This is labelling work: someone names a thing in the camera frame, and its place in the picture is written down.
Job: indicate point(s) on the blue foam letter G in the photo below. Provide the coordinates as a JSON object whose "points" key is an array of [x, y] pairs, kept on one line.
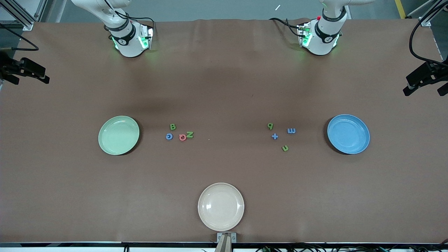
{"points": [[169, 139]]}

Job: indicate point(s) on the beige plate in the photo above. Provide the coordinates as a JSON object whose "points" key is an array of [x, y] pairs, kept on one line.
{"points": [[221, 206]]}

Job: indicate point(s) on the black table edge rail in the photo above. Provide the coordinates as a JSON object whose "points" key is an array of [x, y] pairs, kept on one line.
{"points": [[70, 244]]}

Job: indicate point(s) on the grey frame strut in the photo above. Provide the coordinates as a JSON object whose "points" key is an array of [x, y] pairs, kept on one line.
{"points": [[41, 8]]}

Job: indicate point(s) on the yellow floor tape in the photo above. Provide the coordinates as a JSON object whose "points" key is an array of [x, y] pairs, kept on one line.
{"points": [[400, 9]]}

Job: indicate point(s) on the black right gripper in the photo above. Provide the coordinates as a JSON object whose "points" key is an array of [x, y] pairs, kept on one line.
{"points": [[21, 66]]}

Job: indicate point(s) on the light green plate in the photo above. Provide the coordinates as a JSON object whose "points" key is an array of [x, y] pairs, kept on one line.
{"points": [[119, 135]]}

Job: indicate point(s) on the beige camera pole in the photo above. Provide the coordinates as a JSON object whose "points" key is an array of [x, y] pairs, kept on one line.
{"points": [[224, 246]]}

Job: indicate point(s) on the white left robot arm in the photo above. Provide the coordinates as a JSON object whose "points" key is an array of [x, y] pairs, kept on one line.
{"points": [[322, 45]]}

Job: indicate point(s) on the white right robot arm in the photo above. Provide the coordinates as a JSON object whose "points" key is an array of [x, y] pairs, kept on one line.
{"points": [[129, 45]]}

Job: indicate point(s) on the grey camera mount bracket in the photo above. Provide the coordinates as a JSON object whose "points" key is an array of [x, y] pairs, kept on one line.
{"points": [[219, 238]]}

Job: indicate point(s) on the red foam letter Q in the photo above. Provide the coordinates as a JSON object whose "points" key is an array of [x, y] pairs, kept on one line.
{"points": [[180, 137]]}

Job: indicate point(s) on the aluminium frame profile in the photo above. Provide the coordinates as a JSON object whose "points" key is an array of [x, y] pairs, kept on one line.
{"points": [[26, 23], [425, 21]]}

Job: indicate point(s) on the blue plate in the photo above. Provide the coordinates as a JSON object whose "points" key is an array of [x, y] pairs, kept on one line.
{"points": [[348, 134]]}

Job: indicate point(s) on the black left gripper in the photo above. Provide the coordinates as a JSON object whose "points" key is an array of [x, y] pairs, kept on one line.
{"points": [[422, 74]]}

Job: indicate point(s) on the brown table cover sheet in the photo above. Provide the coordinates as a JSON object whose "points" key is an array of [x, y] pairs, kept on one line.
{"points": [[245, 168]]}

